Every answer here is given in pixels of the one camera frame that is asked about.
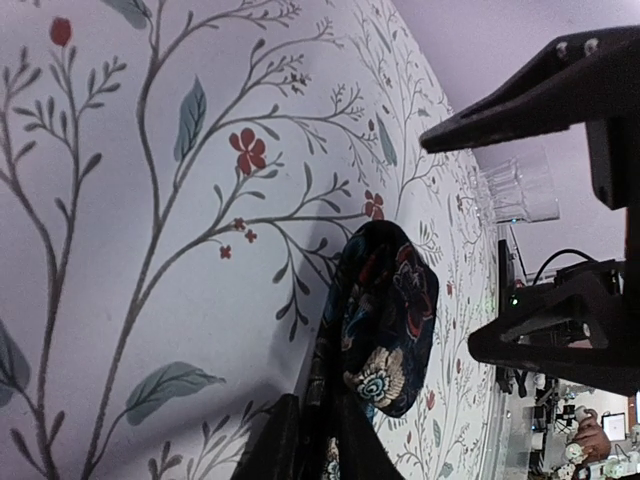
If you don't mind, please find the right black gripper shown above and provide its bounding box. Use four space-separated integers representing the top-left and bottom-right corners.
420 25 639 300

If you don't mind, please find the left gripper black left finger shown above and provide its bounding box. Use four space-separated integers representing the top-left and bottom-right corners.
232 394 300 480

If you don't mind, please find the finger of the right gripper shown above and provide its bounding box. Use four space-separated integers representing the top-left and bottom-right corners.
467 272 640 396

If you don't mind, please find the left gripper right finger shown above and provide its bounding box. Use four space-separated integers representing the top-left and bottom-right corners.
344 394 403 480

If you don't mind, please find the dark floral tie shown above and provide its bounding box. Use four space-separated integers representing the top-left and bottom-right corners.
295 220 439 479

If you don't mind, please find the floral tablecloth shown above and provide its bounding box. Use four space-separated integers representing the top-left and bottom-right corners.
1 1 497 479

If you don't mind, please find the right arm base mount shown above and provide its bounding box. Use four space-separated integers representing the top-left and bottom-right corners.
497 239 626 396

